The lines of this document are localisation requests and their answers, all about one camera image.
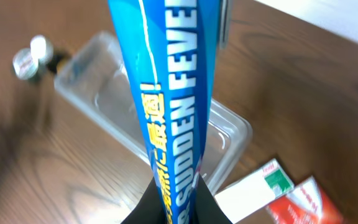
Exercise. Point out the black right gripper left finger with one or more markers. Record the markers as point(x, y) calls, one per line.
point(149, 210)

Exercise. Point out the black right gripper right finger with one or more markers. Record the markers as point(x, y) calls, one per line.
point(207, 210)

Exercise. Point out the white green medicine box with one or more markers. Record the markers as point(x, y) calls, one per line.
point(255, 191)

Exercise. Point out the red white medicine box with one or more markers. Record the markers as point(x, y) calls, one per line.
point(307, 203)

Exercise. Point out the blue fever patch box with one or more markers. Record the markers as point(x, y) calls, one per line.
point(169, 52)

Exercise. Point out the dark bottle white cap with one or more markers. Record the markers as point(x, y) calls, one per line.
point(40, 58)

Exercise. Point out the clear plastic container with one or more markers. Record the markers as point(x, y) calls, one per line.
point(95, 81)

